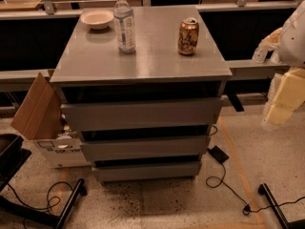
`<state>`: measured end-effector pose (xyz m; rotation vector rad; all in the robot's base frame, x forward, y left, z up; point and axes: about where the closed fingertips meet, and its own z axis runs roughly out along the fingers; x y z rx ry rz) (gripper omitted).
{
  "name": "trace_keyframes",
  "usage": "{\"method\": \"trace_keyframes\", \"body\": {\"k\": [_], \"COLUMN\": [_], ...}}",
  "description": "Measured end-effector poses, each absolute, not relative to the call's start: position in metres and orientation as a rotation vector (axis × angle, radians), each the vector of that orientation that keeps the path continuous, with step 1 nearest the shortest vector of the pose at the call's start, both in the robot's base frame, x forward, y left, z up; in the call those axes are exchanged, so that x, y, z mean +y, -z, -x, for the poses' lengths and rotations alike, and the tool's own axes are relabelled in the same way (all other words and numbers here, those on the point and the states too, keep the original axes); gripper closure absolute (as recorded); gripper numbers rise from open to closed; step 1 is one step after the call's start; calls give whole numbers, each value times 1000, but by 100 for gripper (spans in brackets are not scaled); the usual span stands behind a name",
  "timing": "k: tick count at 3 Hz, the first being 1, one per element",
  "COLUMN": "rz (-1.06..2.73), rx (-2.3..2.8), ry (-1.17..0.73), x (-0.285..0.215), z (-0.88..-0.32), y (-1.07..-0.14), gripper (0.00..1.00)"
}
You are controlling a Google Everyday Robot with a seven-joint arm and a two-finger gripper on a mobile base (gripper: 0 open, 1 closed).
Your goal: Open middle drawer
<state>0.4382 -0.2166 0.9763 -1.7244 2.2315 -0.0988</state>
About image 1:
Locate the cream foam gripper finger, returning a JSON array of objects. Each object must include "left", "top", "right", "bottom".
[{"left": 263, "top": 68, "right": 305, "bottom": 127}]

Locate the clear plastic water bottle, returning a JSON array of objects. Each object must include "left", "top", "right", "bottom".
[{"left": 113, "top": 0, "right": 136, "bottom": 53}]

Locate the grey drawer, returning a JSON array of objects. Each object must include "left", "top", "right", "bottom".
[
  {"left": 92, "top": 161, "right": 201, "bottom": 182},
  {"left": 61, "top": 98, "right": 222, "bottom": 131},
  {"left": 80, "top": 135, "right": 210, "bottom": 162}
]

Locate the black stand leg right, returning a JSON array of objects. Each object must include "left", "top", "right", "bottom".
[{"left": 258, "top": 183, "right": 305, "bottom": 229}]

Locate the grey top drawer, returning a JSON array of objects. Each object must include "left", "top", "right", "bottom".
[{"left": 61, "top": 98, "right": 222, "bottom": 131}]

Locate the black power adapter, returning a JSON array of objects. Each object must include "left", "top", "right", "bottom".
[{"left": 208, "top": 146, "right": 229, "bottom": 164}]

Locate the black bin left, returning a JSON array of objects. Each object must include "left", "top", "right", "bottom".
[{"left": 0, "top": 134, "right": 31, "bottom": 191}]

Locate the left sanitizer pump bottle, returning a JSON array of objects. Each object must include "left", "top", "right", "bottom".
[{"left": 252, "top": 28, "right": 282, "bottom": 63}]

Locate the gold drink can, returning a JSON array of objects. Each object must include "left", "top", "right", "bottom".
[{"left": 177, "top": 17, "right": 199, "bottom": 55}]

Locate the grey bottom drawer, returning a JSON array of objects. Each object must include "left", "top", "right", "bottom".
[{"left": 92, "top": 161, "right": 201, "bottom": 182}]

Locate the white paper bowl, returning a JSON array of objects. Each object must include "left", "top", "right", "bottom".
[{"left": 80, "top": 10, "right": 113, "bottom": 31}]

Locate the grey drawer cabinet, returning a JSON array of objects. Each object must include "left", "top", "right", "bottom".
[{"left": 51, "top": 7, "right": 231, "bottom": 168}]

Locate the open cardboard box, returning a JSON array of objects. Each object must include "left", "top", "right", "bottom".
[{"left": 11, "top": 73, "right": 91, "bottom": 168}]

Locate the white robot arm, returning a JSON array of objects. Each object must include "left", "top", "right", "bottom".
[{"left": 258, "top": 1, "right": 305, "bottom": 129}]

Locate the black adapter cable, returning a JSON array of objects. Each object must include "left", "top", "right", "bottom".
[{"left": 205, "top": 162, "right": 305, "bottom": 217}]

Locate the black stand base left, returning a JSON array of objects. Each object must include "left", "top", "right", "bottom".
[{"left": 0, "top": 177, "right": 88, "bottom": 229}]

